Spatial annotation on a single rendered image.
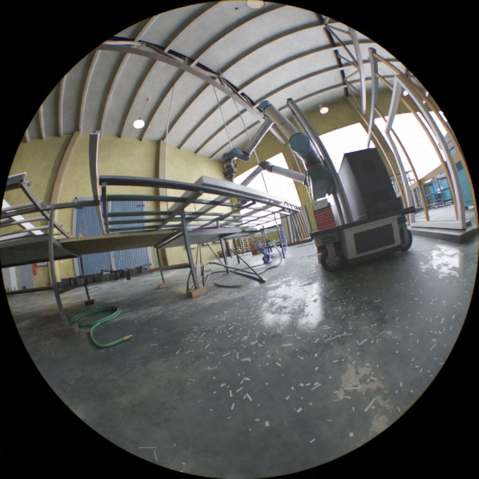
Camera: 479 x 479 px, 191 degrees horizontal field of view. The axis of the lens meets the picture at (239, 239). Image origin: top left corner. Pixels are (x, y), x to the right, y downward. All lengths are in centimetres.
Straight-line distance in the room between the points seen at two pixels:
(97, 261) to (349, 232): 762
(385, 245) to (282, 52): 880
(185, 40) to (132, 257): 998
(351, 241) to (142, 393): 121
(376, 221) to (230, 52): 819
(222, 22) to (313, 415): 847
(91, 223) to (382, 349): 796
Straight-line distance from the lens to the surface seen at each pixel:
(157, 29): 819
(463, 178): 348
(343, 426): 34
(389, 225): 116
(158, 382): 50
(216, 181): 123
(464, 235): 145
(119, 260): 728
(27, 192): 113
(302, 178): 182
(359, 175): 122
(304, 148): 101
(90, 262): 740
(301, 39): 930
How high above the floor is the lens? 32
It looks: 4 degrees up
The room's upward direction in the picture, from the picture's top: 12 degrees counter-clockwise
